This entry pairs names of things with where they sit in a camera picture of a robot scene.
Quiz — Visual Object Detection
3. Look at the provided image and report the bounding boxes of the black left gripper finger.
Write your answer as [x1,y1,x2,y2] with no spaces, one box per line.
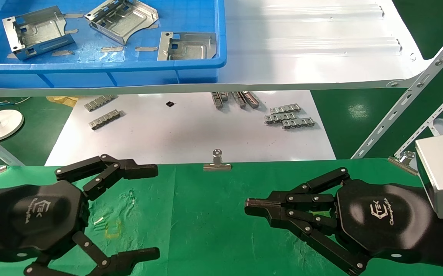
[24,231,161,276]
[55,154,159,200]

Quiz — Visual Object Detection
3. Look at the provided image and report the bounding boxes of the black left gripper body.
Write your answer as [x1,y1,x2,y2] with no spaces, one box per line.
[0,180,90,263]

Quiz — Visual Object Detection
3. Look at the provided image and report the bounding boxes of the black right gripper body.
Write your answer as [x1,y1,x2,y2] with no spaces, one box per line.
[335,179,435,265]

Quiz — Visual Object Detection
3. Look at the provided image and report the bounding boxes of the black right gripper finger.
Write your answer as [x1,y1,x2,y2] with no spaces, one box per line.
[245,167,351,210]
[246,209,370,276]

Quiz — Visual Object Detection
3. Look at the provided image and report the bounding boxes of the grey sheet metal bracket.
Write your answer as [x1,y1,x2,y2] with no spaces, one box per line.
[2,6,76,61]
[157,31,217,61]
[84,0,159,46]

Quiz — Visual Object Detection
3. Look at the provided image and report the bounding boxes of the grey slotted angle bar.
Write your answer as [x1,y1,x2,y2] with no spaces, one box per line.
[0,127,25,166]

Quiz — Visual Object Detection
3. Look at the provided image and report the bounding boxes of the white flat board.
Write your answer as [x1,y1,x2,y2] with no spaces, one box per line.
[45,90,337,166]

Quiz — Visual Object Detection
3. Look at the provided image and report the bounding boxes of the yellow crumpled tape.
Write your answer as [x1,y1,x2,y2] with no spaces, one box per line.
[46,96,79,107]

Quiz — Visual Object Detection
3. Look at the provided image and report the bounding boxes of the green cloth mat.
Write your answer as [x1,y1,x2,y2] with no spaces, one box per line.
[0,158,443,276]

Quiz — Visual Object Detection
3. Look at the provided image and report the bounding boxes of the blue plastic tray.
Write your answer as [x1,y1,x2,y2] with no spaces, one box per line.
[0,0,227,89]

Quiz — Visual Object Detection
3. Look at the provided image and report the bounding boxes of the white round lamp base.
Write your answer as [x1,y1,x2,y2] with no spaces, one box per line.
[0,99,25,141]

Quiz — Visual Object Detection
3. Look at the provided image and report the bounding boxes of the white slotted angle bar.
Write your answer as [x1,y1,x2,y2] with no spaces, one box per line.
[352,29,443,159]
[394,79,443,158]

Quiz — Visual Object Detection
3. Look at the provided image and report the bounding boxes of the white metal shelf board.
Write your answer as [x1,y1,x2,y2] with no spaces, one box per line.
[0,0,435,97]

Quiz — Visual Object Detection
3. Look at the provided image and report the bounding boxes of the thin floor cables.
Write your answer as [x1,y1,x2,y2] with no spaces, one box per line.
[0,97,32,110]

